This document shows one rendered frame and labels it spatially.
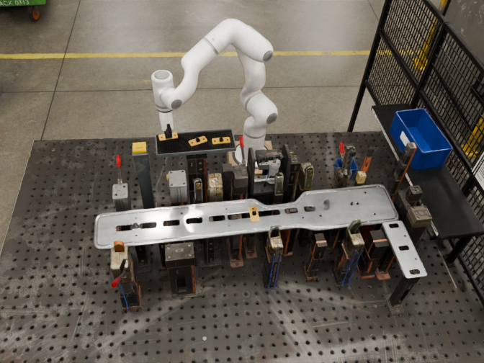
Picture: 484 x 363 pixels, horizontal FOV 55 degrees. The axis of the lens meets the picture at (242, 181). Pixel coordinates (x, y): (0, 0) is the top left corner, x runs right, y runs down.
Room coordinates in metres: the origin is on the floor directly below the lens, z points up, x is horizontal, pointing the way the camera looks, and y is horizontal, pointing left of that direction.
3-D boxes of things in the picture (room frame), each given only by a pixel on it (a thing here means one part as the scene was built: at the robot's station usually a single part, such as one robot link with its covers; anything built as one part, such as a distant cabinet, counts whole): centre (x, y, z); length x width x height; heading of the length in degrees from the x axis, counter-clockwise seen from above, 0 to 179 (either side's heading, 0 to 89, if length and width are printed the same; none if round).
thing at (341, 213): (1.27, -0.05, 1.00); 1.38 x 0.22 x 0.02; 102
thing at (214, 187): (1.40, 0.13, 0.89); 0.13 x 0.11 x 0.38; 12
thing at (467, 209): (1.67, -0.90, 1.02); 0.90 x 0.22 x 0.03; 12
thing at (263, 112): (1.82, -0.07, 1.11); 0.19 x 0.12 x 0.24; 37
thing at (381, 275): (1.22, -0.71, 0.84); 0.11 x 0.06 x 0.29; 12
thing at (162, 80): (1.53, 0.35, 1.49); 0.09 x 0.08 x 0.13; 37
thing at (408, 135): (1.76, -0.88, 1.10); 0.30 x 0.17 x 0.13; 16
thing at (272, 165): (1.51, -0.12, 0.94); 0.18 x 0.13 x 0.49; 102
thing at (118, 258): (0.98, 0.47, 0.88); 0.15 x 0.11 x 0.36; 12
